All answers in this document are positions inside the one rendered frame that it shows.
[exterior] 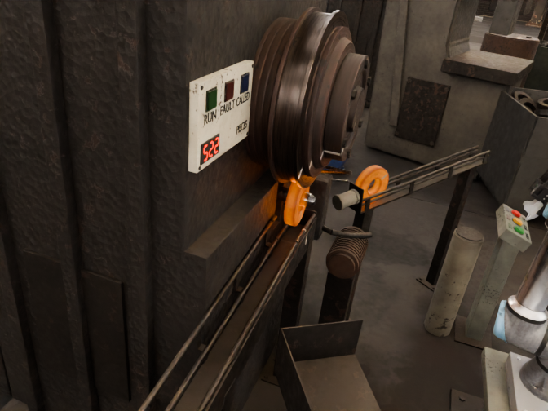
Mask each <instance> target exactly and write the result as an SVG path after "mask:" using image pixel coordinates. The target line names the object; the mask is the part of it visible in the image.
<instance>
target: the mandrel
mask: <svg viewBox="0 0 548 411"><path fill-rule="evenodd" d="M288 191H289V188H287V187H284V186H280V185H278V189H277V196H276V199H277V200H280V201H286V197H287V194H288ZM315 204H316V198H315V197H314V196H313V195H312V194H311V193H309V192H303V194H302V196H301V199H300V202H299V205H300V206H304V207H311V206H314V205H315Z"/></svg>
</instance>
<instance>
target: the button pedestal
mask: <svg viewBox="0 0 548 411"><path fill-rule="evenodd" d="M506 207H507V208H509V211H510V212H508V211H507V210H506ZM512 210H513V209H511V208H510V207H509V206H507V205H505V204H502V205H501V206H500V207H499V208H498V209H497V211H496V216H497V231H498V239H497V243H496V245H495V247H494V250H493V253H492V255H491V258H490V260H489V262H488V266H487V268H486V271H485V273H484V276H483V279H482V281H481V283H480V286H479V289H478V292H477V294H476V296H475V300H474V302H473V304H472V307H471V310H470V313H469V315H468V317H467V318H466V317H464V316H459V315H456V318H455V330H454V342H458V343H462V344H465V345H467V346H470V347H475V348H478V349H480V350H483V349H484V347H488V348H492V341H491V327H490V325H489V324H488V323H489V321H490V318H491V316H492V314H493V311H494V308H495V307H496V305H497V301H498V299H499V297H500V295H501V292H502V289H503V287H504V285H505V283H506V279H507V277H508V276H509V273H510V270H511V268H512V265H513V263H514V261H515V258H516V255H517V254H518V252H519V250H520V251H521V252H524V251H525V250H526V249H527V248H528V247H529V246H530V245H531V244H532V242H531V239H530V235H529V231H528V225H527V220H526V217H525V216H523V215H522V214H521V216H520V217H517V216H515V215H514V214H513V213H512V212H511V211H512ZM507 214H508V215H509V216H510V220H509V219H508V218H507V216H506V215H507ZM513 218H518V219H520V220H521V221H522V223H523V224H522V225H518V224H517V223H515V222H514V220H513ZM508 223H510V224H511V225H512V228H509V227H508ZM515 226H519V227H521V228H522V229H523V230H524V234H520V233H518V232H517V231H516V230H515Z"/></svg>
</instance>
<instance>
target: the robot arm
mask: <svg viewBox="0 0 548 411"><path fill-rule="evenodd" d="M536 182H538V183H539V184H537V185H536V187H534V186H533V185H534V184H535V183H536ZM532 186H533V187H532ZM529 189H531V190H532V191H531V192H530V194H531V196H532V197H534V200H533V201H525V202H524V203H523V205H524V209H525V210H526V211H527V212H528V216H527V218H526V220H527V221H529V220H530V219H535V218H536V217H538V216H540V215H541V214H542V215H543V217H545V219H546V221H545V225H546V227H547V229H548V170H547V171H546V173H545V174H544V175H543V176H542V177H541V178H538V179H537V180H536V181H535V182H534V183H533V184H532V185H531V186H530V187H529ZM547 306H548V231H547V233H546V235H545V237H544V239H543V241H542V243H541V245H540V247H539V249H538V251H537V254H536V256H535V258H534V260H533V262H532V264H531V266H530V268H529V269H528V272H527V274H526V276H525V278H524V281H523V283H522V285H521V286H520V288H519V291H518V293H517V295H512V296H510V297H509V298H508V300H507V301H506V300H502V301H501V304H500V307H499V310H498V314H497V319H496V322H495V325H494V328H493V333H494V335H495V336H496V337H498V338H500V339H502V340H504V341H505V342H506V343H511V344H513V345H515V346H517V347H520V348H522V349H524V350H525V351H529V352H531V353H532V354H534V355H536V356H534V357H533V358H532V359H531V360H530V361H528V362H526V363H525V364H524V365H523V367H522V368H521V370H520V371H519V377H520V380H521V382H522V383H523V385H524V386H525V387H526V388H527V389H528V390H529V391H530V392H531V393H532V394H533V395H535V396H536V397H537V398H539V399H540V400H543V401H545V402H547V403H548V311H547V310H546V308H547Z"/></svg>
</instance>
